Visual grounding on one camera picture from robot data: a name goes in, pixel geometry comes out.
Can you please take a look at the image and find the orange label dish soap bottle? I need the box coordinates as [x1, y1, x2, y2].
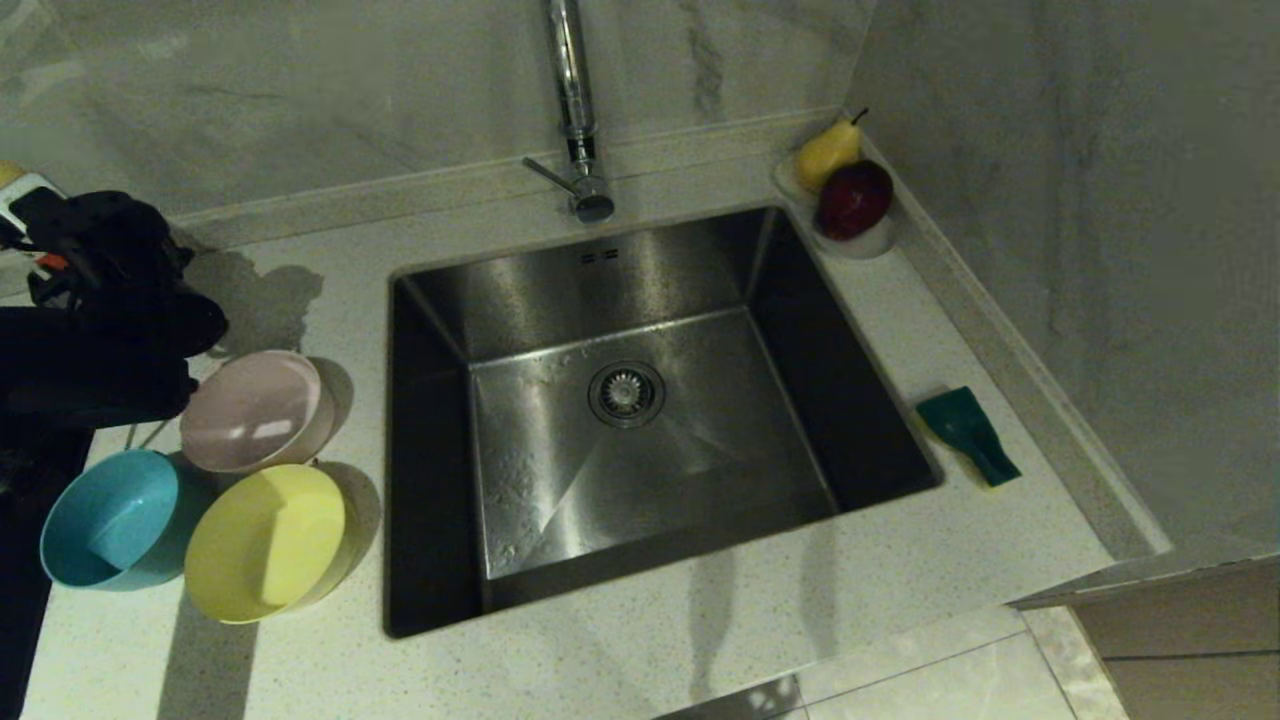
[0, 160, 71, 276]

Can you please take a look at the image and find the chrome faucet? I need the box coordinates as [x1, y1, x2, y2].
[522, 0, 617, 225]

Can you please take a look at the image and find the stainless steel sink basin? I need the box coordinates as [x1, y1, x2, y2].
[385, 205, 943, 638]

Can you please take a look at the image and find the green and yellow sponge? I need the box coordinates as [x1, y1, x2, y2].
[915, 386, 1023, 488]

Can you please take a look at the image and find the pink plastic bowl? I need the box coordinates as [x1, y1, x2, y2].
[180, 350, 337, 474]

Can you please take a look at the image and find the black induction cooktop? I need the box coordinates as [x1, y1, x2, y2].
[0, 425, 96, 720]

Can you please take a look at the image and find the blue plastic bowl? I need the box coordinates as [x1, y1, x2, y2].
[40, 448, 211, 591]

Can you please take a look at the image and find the yellow plastic bowl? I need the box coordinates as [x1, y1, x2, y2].
[184, 464, 359, 624]

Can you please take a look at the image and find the round metal drain strainer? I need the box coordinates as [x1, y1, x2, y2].
[588, 361, 667, 430]

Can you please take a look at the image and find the yellow pear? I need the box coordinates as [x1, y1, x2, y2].
[795, 108, 869, 196]

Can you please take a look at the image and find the dark red apple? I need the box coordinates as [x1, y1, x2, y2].
[815, 160, 895, 242]

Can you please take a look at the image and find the small white dish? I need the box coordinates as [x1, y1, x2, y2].
[773, 155, 898, 262]

